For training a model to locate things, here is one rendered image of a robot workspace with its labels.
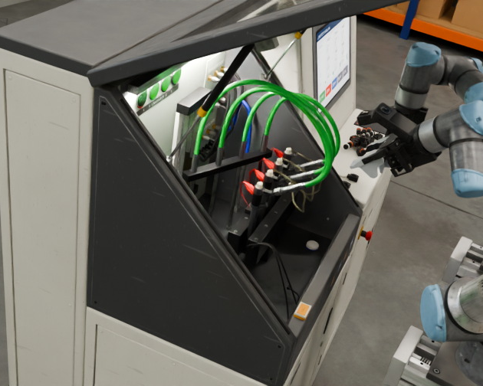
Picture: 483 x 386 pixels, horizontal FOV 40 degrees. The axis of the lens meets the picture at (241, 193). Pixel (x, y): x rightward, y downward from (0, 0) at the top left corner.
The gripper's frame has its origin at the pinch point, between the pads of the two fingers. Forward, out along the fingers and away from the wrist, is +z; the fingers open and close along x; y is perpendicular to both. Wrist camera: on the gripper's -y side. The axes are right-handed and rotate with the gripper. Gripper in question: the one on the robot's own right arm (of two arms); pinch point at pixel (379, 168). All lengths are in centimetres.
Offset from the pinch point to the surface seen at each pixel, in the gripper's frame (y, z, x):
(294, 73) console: -35.2, -9.1, 23.1
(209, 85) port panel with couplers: -57, -3, 9
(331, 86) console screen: -30, 5, 56
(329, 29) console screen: -35, -15, 54
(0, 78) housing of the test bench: -86, -15, -47
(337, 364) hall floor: 3, 124, 51
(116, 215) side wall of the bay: -53, 11, -47
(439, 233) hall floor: 27, 124, 182
